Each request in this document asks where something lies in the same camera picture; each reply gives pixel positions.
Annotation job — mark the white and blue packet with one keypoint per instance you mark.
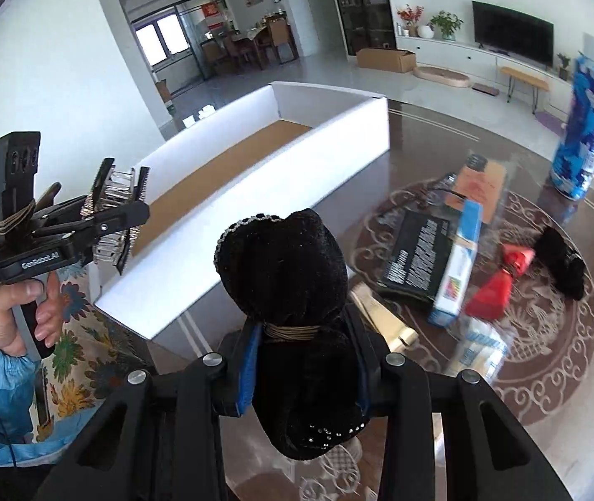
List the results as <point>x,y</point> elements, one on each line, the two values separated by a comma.
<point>477,349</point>

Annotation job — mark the red flowers in vase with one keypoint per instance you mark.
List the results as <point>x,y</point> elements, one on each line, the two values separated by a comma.
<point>411,16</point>

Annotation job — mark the beige oval pet bed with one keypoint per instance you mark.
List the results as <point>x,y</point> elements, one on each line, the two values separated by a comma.
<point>443,77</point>

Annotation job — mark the red foil packet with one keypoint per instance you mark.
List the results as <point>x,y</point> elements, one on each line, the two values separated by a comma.
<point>490,295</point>

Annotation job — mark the person's floral clothing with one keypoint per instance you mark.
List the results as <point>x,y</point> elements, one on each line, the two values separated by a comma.
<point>83,355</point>

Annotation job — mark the wooden dining chair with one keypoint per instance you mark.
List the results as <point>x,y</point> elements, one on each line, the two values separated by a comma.
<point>281,39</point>

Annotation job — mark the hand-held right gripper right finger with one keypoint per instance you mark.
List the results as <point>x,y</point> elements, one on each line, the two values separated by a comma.
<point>378,389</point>

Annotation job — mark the black velvet pouch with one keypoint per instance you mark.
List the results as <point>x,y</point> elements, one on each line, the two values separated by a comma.
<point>560,266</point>
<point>286,282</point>

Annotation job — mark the orange phone case package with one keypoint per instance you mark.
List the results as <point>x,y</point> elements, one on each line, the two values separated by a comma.
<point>477,185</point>

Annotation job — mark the dark glass display cabinet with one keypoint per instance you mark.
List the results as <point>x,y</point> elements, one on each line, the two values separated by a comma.
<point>362,5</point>

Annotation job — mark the black printed box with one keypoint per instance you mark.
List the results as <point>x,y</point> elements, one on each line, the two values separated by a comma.
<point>417,255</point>

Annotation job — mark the wooden bench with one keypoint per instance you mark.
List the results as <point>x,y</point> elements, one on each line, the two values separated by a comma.
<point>524,75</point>

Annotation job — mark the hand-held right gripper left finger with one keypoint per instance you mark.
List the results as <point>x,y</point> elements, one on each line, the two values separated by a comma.
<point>245,370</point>

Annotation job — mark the black television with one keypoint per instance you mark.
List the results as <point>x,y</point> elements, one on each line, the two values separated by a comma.
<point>511,34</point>

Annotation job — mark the blue and white box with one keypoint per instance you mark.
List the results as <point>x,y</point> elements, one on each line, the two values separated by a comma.
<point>459,271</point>

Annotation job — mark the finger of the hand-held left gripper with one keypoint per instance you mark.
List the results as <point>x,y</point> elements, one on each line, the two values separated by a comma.
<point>119,219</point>
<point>67,209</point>

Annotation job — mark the person's left hand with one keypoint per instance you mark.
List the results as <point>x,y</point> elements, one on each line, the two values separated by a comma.
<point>2,318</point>

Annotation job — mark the blue patterned spray can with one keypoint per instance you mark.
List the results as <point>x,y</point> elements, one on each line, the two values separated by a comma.
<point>581,130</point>

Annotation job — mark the white television cabinet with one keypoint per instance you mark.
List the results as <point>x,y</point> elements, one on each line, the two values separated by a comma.
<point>453,55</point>

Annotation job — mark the red door poster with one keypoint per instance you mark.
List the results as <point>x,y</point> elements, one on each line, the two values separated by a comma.
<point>212,15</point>

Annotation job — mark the wooden dining table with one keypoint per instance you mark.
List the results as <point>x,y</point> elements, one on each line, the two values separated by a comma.
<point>247,44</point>

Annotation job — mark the small potted plant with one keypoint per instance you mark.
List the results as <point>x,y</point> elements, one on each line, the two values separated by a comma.
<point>564,65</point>

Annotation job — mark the green potted plant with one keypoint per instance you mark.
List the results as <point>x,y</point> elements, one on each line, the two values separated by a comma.
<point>446,23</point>

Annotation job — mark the black and clear hair clip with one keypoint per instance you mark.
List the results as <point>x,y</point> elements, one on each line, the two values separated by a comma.
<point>119,188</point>

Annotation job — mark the brown cardboard box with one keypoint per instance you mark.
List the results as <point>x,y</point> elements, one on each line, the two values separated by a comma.
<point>383,60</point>

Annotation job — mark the white cardboard box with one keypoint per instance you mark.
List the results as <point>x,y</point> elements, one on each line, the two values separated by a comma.
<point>198,292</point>

